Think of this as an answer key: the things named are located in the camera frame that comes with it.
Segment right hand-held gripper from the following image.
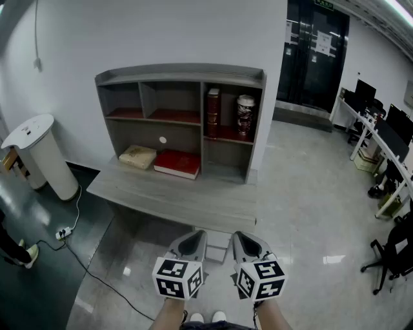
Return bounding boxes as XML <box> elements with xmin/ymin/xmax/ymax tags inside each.
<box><xmin>231</xmin><ymin>231</ymin><xmax>288</xmax><ymax>303</ymax></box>

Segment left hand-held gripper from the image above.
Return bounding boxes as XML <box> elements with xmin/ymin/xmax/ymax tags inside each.
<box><xmin>152</xmin><ymin>229</ymin><xmax>207</xmax><ymax>302</ymax></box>

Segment tan box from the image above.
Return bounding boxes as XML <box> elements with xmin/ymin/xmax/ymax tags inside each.
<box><xmin>118</xmin><ymin>144</ymin><xmax>158</xmax><ymax>170</ymax></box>

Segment dark red thick book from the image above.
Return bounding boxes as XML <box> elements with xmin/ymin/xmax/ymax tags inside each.
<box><xmin>206</xmin><ymin>87</ymin><xmax>221</xmax><ymax>139</ymax></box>

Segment grey wooden shelf unit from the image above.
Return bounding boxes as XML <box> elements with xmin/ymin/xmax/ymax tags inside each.
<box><xmin>94</xmin><ymin>63</ymin><xmax>267</xmax><ymax>185</ymax></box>

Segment person's right forearm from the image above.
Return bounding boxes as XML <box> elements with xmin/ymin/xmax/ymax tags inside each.
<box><xmin>253</xmin><ymin>299</ymin><xmax>293</xmax><ymax>330</ymax></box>

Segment person's left forearm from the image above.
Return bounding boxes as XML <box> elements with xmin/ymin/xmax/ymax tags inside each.
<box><xmin>154</xmin><ymin>298</ymin><xmax>188</xmax><ymax>330</ymax></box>

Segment grey wooden shelf desk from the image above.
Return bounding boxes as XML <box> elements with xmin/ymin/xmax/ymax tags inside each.
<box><xmin>86</xmin><ymin>63</ymin><xmax>267</xmax><ymax>241</ymax></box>

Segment dark desk divider panel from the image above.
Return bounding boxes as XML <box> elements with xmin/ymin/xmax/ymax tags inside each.
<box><xmin>376</xmin><ymin>117</ymin><xmax>410</xmax><ymax>162</ymax></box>

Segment long white office desk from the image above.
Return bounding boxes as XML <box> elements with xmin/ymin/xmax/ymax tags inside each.
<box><xmin>332</xmin><ymin>96</ymin><xmax>413</xmax><ymax>220</ymax></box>

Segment black computer monitor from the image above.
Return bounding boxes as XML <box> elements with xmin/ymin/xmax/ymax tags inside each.
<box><xmin>355</xmin><ymin>79</ymin><xmax>377</xmax><ymax>101</ymax></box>
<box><xmin>386</xmin><ymin>103</ymin><xmax>413</xmax><ymax>146</ymax></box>

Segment person's denim shorts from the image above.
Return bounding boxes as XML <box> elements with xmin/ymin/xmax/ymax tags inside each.
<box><xmin>180</xmin><ymin>320</ymin><xmax>256</xmax><ymax>330</ymax></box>

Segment black office chair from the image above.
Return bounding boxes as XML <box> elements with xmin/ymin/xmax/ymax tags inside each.
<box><xmin>360</xmin><ymin>222</ymin><xmax>413</xmax><ymax>296</ymax></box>
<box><xmin>347</xmin><ymin>109</ymin><xmax>372</xmax><ymax>146</ymax></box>

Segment yellow-green storage crate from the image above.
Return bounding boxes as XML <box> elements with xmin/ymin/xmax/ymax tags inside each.
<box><xmin>354</xmin><ymin>151</ymin><xmax>381</xmax><ymax>173</ymax></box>
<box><xmin>379</xmin><ymin>193</ymin><xmax>403</xmax><ymax>217</ymax></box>

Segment patterned tall cup with lid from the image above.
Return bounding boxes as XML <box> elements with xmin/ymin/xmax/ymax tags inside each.
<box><xmin>237</xmin><ymin>94</ymin><xmax>257</xmax><ymax>135</ymax></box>

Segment grey door ramp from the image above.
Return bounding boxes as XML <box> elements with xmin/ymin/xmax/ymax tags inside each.
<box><xmin>272</xmin><ymin>99</ymin><xmax>333</xmax><ymax>133</ymax></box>

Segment white cylindrical machine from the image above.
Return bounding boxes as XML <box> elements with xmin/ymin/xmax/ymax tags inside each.
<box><xmin>1</xmin><ymin>113</ymin><xmax>80</xmax><ymax>202</ymax></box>

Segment brown wooden chair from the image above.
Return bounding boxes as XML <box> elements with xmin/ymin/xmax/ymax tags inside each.
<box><xmin>1</xmin><ymin>146</ymin><xmax>30</xmax><ymax>180</ymax></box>

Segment black double door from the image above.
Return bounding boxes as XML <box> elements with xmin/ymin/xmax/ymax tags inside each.
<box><xmin>276</xmin><ymin>0</ymin><xmax>350</xmax><ymax>113</ymax></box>

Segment large white door notice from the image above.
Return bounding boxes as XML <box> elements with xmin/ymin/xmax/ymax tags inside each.
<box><xmin>317</xmin><ymin>30</ymin><xmax>336</xmax><ymax>58</ymax></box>

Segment small white door notice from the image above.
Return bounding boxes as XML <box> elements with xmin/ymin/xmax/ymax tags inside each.
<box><xmin>285</xmin><ymin>21</ymin><xmax>299</xmax><ymax>44</ymax></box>

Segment ceiling light strip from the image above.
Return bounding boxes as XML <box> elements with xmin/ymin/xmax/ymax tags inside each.
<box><xmin>385</xmin><ymin>0</ymin><xmax>413</xmax><ymax>20</ymax></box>

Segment black floor cable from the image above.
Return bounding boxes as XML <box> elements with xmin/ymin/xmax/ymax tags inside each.
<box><xmin>0</xmin><ymin>237</ymin><xmax>156</xmax><ymax>322</ymax></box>

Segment white power cable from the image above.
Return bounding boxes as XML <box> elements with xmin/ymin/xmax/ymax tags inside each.
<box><xmin>66</xmin><ymin>185</ymin><xmax>82</xmax><ymax>231</ymax></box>

